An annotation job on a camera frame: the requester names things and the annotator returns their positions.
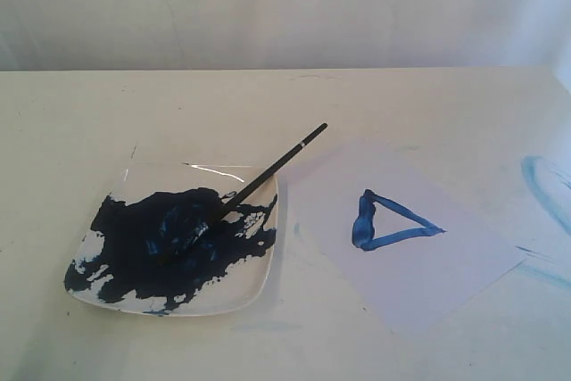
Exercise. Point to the white paper sheet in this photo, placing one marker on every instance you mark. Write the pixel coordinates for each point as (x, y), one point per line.
(413, 254)

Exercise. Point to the white plate with blue paint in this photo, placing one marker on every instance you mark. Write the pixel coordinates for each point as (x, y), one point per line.
(139, 254)

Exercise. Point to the black paintbrush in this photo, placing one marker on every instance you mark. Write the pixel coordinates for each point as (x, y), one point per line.
(250, 189)

